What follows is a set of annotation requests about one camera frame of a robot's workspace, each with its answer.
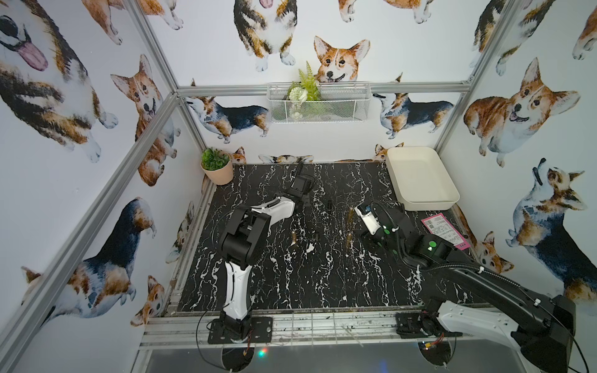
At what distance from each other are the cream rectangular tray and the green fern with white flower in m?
0.53

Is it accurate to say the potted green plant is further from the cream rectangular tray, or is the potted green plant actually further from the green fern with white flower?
the cream rectangular tray

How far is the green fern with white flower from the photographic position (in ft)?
2.67

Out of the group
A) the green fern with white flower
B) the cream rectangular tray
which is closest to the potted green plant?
the green fern with white flower

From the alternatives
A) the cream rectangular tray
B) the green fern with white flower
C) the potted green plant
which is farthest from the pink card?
the potted green plant

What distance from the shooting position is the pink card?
0.95m

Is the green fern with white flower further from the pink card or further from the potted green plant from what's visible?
the pink card

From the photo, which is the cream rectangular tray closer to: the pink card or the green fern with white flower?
A: the pink card

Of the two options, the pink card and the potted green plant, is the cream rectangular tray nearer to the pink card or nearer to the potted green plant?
the pink card

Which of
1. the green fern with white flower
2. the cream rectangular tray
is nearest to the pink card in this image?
the cream rectangular tray

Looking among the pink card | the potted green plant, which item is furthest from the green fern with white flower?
the pink card

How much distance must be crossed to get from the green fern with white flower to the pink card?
0.70 m

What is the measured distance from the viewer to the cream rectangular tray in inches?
41.7

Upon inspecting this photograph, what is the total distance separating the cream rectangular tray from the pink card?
49 millimetres

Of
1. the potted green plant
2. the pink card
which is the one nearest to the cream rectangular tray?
the pink card
